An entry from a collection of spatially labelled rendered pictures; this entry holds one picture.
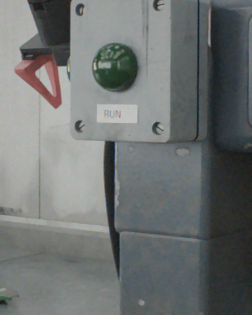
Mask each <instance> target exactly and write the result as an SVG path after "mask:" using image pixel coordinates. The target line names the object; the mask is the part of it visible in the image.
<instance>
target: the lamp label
mask: <svg viewBox="0 0 252 315"><path fill-rule="evenodd" d="M97 122H101V123H137V104H97Z"/></svg>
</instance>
